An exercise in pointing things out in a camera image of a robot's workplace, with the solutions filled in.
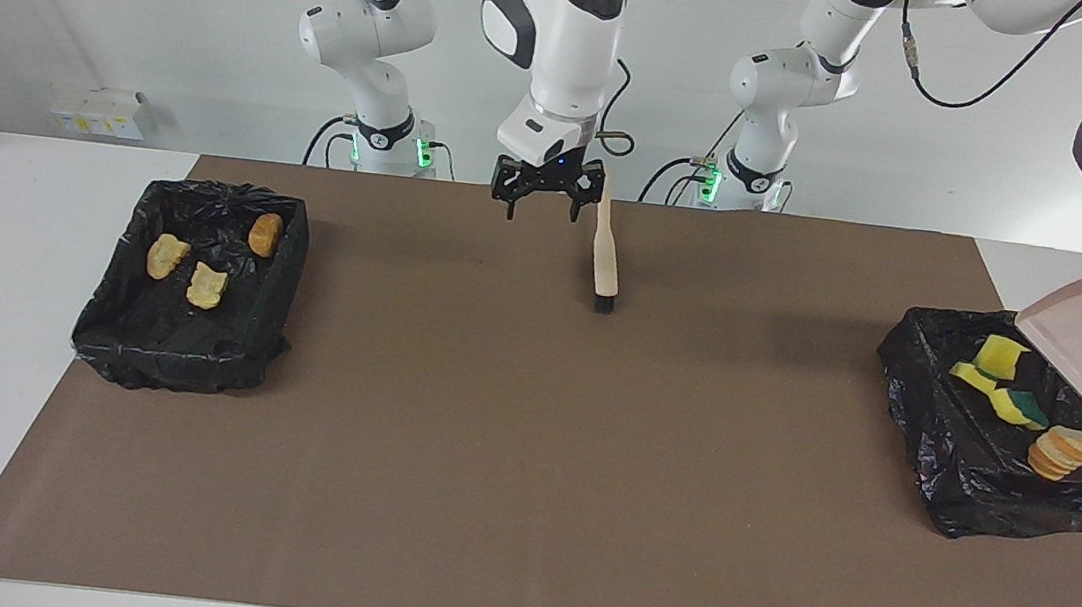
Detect notched yellow sponge piece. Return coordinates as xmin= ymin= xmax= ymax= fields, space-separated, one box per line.
xmin=946 ymin=360 xmax=1002 ymax=397

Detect pale bread chunk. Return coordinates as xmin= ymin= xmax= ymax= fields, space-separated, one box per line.
xmin=184 ymin=260 xmax=231 ymax=314

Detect plain yellow sponge piece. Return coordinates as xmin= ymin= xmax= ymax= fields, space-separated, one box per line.
xmin=972 ymin=331 xmax=1034 ymax=383

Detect orange striped bread piece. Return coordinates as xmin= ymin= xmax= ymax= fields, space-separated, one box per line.
xmin=1024 ymin=421 xmax=1082 ymax=486

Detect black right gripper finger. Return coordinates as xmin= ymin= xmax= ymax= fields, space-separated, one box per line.
xmin=565 ymin=168 xmax=608 ymax=227
xmin=488 ymin=164 xmax=541 ymax=224

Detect green and yellow sponge piece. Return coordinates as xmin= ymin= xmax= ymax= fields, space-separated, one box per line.
xmin=990 ymin=385 xmax=1054 ymax=433

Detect brown oval bread roll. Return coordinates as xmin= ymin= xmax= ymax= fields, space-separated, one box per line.
xmin=245 ymin=210 xmax=287 ymax=261

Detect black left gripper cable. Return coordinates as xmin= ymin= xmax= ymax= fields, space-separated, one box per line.
xmin=890 ymin=0 xmax=1082 ymax=124

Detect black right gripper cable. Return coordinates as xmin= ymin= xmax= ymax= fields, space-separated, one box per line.
xmin=592 ymin=54 xmax=645 ymax=159

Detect black bag lined bin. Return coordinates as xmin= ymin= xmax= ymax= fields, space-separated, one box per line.
xmin=857 ymin=297 xmax=1082 ymax=553
xmin=66 ymin=168 xmax=316 ymax=408

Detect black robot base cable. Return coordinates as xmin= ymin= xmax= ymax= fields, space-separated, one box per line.
xmin=639 ymin=152 xmax=718 ymax=210
xmin=302 ymin=111 xmax=360 ymax=171

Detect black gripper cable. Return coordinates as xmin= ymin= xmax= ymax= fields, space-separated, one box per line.
xmin=592 ymin=54 xmax=645 ymax=159
xmin=890 ymin=0 xmax=1082 ymax=124

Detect beige hand brush black bristles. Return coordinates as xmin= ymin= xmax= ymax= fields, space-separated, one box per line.
xmin=584 ymin=175 xmax=630 ymax=315

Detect brown table mat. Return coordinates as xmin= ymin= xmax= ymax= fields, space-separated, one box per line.
xmin=0 ymin=133 xmax=1082 ymax=607

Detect yellowish bread chunk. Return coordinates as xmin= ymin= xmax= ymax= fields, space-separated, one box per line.
xmin=144 ymin=231 xmax=193 ymax=284

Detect white wall power strip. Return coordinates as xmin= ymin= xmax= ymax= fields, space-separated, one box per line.
xmin=48 ymin=83 xmax=154 ymax=143

